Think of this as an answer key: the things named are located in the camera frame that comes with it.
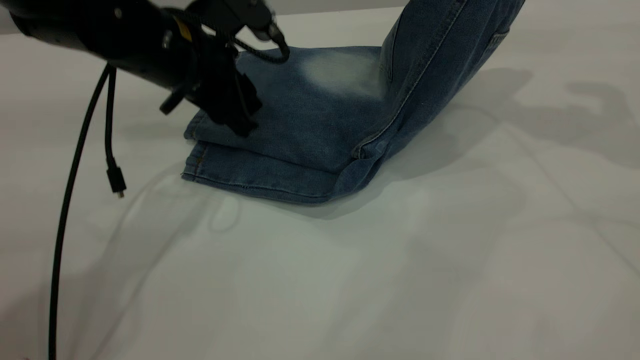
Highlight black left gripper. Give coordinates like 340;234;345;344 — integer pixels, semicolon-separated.
190;40;264;138

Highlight blue denim jeans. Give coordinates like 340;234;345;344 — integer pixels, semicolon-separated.
181;0;526;205

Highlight short black camera cable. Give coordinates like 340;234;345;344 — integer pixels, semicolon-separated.
227;22;292;65

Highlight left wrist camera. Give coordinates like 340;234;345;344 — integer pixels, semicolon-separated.
187;0;281;43

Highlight black cable with loose plug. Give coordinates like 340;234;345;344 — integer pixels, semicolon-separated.
104;67;127;199

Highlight long black cable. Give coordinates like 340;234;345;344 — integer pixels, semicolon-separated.
47;64;112;360

